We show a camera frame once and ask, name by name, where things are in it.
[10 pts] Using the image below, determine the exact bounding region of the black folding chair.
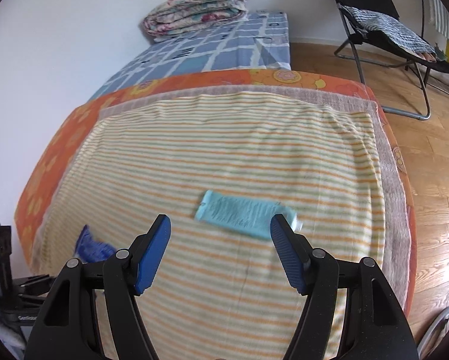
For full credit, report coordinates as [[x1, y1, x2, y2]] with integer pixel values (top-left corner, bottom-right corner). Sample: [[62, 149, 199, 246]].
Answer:
[[334, 0, 449, 121]]

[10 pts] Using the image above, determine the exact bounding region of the blue checked mattress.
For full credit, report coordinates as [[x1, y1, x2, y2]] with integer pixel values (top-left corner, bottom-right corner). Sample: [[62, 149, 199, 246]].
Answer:
[[91, 10, 291, 100]]

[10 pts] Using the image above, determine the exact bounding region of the checked cloth on chair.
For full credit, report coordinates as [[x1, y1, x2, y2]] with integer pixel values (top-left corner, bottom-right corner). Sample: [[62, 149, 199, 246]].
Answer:
[[344, 6, 438, 62]]

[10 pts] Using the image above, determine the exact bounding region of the folded floral quilt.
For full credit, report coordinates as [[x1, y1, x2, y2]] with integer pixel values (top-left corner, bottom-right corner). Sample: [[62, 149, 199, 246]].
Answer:
[[141, 0, 248, 41]]

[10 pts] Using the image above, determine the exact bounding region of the orange floral blanket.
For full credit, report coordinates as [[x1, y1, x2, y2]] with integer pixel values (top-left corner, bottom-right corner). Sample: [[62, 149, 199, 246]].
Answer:
[[14, 69, 417, 313]]

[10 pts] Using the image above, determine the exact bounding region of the blue snack wrapper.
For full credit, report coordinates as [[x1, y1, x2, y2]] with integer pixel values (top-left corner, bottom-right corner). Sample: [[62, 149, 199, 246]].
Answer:
[[74, 225, 116, 263]]

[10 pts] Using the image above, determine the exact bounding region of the light blue tube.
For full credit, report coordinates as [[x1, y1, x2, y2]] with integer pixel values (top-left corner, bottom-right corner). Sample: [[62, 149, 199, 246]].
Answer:
[[194, 190, 302, 241]]

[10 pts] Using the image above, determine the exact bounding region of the striped hanging towel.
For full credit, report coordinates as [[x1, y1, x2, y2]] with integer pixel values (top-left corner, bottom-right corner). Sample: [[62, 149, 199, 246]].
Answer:
[[429, 0, 449, 40]]

